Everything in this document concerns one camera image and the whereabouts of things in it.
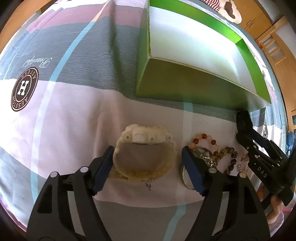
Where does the dark brown bead bracelet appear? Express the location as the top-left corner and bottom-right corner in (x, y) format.
(214, 146), (239, 175)

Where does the pink crystal bead bracelet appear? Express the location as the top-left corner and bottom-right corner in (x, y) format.
(235, 153), (250, 173)

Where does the green jade pendant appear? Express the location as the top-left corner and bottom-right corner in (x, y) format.
(193, 147), (217, 168)

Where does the red orange bead bracelet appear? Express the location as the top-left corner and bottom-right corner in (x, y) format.
(188, 133), (221, 158)

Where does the silver bangle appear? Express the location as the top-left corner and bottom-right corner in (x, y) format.
(179, 147), (213, 191)

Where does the cream white wrist watch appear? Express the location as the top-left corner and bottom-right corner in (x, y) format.
(109, 124), (177, 190)

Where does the person right hand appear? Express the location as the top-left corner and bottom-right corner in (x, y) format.
(257, 183), (284, 226)

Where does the green cardboard box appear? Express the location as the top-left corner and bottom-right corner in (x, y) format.
(135, 1), (271, 111)

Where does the wooden wardrobe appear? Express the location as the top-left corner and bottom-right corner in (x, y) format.
(233, 0), (283, 40)

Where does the patterned bed sheet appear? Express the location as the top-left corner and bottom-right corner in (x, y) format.
(1, 1), (287, 240)

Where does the wooden bed frame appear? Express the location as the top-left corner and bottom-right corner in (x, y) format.
(256, 17), (295, 132)

